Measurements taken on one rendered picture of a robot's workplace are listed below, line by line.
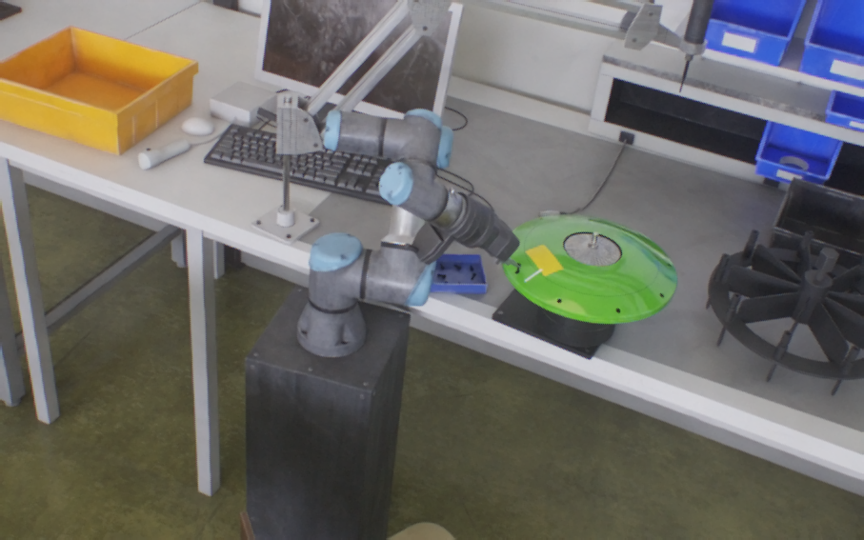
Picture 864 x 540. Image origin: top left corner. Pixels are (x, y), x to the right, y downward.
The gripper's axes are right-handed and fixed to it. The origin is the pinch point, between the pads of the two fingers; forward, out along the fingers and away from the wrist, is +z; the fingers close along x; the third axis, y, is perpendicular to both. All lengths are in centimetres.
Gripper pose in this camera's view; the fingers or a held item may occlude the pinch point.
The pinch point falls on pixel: (519, 266)
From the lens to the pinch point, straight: 178.0
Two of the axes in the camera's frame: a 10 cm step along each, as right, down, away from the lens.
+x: -3.8, -5.7, 7.3
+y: 6.1, -7.5, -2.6
